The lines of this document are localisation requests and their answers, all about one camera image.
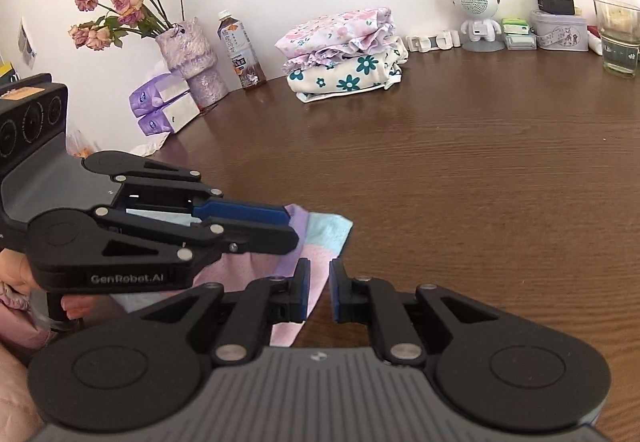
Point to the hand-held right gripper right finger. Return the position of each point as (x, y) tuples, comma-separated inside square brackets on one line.
[(337, 294)]

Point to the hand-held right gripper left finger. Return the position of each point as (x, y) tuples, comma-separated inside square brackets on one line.
[(302, 292)]

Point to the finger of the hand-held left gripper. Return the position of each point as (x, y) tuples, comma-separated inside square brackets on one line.
[(265, 242), (240, 213)]

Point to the pink blue mesh vest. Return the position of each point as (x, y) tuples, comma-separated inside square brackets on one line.
[(320, 232)]

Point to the person's left hand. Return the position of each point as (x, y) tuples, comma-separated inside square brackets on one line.
[(15, 272)]

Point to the crumpled white wrapper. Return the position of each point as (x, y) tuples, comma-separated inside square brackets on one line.
[(150, 147)]

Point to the purple tissue pack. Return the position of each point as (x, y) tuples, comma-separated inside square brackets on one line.
[(155, 124), (145, 99)]

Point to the tea bottle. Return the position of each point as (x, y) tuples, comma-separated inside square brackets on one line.
[(240, 52)]

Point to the folded cream teal-flower garment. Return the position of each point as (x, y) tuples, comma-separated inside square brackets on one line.
[(350, 77)]

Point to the folded pink floral garment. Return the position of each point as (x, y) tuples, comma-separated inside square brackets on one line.
[(330, 34)]

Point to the green white small packet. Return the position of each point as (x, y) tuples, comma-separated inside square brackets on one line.
[(515, 26)]

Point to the small plastic box with items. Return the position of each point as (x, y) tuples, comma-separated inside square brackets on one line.
[(557, 34)]

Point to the red white small tube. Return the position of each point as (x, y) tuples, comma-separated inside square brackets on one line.
[(596, 44)]

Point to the black charger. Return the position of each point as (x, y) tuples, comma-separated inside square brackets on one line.
[(555, 3)]

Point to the glass cup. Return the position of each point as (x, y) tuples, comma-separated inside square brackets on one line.
[(620, 57)]

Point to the white wall note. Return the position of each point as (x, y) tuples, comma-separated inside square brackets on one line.
[(27, 47)]

